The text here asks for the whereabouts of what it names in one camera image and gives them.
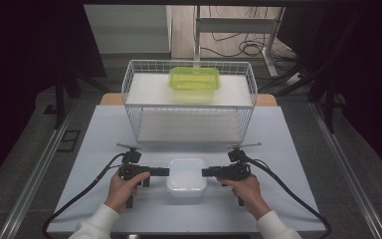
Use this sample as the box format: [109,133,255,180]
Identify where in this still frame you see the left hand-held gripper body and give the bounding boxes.
[115,142,152,210]

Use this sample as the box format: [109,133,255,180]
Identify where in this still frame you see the aluminium rail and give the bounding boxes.
[0,99,78,239]
[308,102,382,239]

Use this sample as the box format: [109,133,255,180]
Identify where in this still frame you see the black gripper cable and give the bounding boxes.
[244,156,333,239]
[42,151,127,239]

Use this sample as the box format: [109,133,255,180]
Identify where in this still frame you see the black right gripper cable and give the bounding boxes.
[244,156,333,239]

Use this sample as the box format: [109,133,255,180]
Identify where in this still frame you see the white plastic container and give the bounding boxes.
[165,156,209,199]

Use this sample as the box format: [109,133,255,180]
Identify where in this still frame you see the black floor bracket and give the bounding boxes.
[57,128,82,154]

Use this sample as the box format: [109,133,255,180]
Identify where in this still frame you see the person's right hand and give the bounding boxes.
[216,173,273,221]

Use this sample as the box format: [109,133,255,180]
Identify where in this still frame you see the black floor cables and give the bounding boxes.
[200,5,300,73]

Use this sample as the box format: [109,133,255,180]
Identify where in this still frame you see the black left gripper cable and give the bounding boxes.
[42,151,127,239]

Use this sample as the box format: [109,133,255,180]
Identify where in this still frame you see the dark curtain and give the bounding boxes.
[277,0,382,188]
[0,0,107,195]

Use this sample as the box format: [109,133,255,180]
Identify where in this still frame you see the white wire shelf rack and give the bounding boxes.
[120,59,259,144]

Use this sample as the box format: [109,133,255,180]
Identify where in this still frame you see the white metal desk frame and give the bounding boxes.
[193,4,287,78]

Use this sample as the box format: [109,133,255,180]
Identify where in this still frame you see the black metal stand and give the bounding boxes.
[306,74,347,134]
[43,68,111,131]

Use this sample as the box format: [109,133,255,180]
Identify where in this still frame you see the wooden board under table top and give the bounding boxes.
[99,92,279,108]

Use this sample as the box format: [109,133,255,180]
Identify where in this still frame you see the person's left hand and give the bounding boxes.
[103,170,151,215]

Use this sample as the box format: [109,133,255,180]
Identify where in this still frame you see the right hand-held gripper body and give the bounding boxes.
[216,141,263,207]

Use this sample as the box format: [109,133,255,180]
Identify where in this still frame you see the green plastic container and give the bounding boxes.
[168,66,222,103]

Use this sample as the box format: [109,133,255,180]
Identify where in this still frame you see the white cabinet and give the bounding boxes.
[84,4,173,62]

